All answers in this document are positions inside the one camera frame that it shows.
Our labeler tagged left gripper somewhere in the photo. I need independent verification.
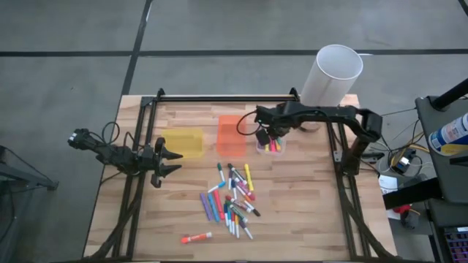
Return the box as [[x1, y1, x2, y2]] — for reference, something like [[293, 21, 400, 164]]
[[146, 137, 184, 188]]

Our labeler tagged light blue cap slim marker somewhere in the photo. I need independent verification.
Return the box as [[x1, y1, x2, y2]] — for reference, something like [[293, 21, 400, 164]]
[[207, 180, 227, 194]]

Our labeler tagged bright yellow highlighter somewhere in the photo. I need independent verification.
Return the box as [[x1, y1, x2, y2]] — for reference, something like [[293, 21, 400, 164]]
[[244, 163, 254, 192]]

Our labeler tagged dark green Expo marker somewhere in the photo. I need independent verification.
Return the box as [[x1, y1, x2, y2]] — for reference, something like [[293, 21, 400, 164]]
[[227, 162, 249, 186]]

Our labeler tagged blue chunky highlighter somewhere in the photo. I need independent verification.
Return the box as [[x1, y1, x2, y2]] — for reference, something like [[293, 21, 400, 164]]
[[207, 192, 222, 224]]

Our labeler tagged red chunky highlighter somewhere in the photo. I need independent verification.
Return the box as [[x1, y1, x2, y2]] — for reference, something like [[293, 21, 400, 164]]
[[213, 189, 226, 221]]

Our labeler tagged pink Expo marker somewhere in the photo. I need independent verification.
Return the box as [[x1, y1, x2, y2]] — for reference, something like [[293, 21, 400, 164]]
[[235, 177, 256, 202]]

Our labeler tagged orange cap slim marker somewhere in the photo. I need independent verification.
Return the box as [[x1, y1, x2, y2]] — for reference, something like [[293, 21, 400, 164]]
[[236, 185, 253, 202]]

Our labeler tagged orange Expo marker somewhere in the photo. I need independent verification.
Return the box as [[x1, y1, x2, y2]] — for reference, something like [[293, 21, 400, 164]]
[[180, 231, 214, 245]]

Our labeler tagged black cap white marker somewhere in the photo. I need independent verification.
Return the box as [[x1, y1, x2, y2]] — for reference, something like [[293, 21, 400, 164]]
[[244, 199, 262, 218]]

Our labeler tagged purple cap SKK marker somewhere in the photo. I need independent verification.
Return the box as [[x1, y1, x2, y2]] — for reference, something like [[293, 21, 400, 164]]
[[239, 218, 254, 240]]

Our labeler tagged clear plastic bin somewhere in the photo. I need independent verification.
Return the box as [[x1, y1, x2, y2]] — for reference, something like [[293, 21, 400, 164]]
[[255, 137, 287, 156]]

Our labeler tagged yellow translucent plastic bin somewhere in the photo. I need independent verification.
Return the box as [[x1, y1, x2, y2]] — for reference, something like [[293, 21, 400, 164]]
[[161, 127, 205, 159]]

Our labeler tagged orange translucent plastic bin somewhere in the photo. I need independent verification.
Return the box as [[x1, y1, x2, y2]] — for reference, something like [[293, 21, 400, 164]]
[[216, 115, 246, 157]]

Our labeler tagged white shade wooden table lamp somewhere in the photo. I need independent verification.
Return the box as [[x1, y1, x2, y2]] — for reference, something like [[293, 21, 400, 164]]
[[299, 44, 364, 133]]

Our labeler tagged white paper sheet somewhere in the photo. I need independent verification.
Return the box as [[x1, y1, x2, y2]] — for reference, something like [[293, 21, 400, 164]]
[[377, 174, 399, 195]]

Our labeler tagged small power adapter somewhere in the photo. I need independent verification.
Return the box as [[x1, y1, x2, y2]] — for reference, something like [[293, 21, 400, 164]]
[[390, 153, 416, 175]]

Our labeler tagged grey side table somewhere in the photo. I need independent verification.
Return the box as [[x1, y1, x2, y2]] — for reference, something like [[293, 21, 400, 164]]
[[0, 145, 59, 263]]

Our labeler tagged blue white spray can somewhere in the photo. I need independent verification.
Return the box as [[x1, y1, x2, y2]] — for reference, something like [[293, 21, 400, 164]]
[[428, 112, 468, 156]]

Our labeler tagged black pole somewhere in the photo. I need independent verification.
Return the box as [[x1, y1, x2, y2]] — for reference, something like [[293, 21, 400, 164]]
[[431, 77, 468, 111]]

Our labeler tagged grey equipment cart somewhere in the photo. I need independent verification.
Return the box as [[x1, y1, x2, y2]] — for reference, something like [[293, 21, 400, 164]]
[[415, 95, 468, 205]]

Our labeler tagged backlit keyboard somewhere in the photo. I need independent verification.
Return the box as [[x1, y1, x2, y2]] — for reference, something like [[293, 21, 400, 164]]
[[443, 226, 468, 263]]

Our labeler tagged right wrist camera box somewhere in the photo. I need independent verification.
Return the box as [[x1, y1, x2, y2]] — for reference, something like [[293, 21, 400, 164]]
[[255, 128, 272, 148]]

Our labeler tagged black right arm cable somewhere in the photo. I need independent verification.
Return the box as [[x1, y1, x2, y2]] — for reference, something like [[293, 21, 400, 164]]
[[235, 110, 264, 136]]

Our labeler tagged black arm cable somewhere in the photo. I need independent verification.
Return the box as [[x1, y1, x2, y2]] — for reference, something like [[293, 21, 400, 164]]
[[235, 110, 264, 136], [101, 121, 121, 145]]

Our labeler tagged black aluminium table frame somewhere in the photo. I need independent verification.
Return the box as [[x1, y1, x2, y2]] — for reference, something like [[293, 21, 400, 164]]
[[82, 87, 401, 262]]

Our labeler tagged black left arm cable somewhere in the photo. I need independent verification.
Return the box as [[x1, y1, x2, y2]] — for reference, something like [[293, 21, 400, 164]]
[[101, 121, 121, 145]]

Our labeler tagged black strap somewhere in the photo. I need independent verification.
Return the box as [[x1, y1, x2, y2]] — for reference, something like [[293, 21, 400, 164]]
[[382, 177, 444, 210]]

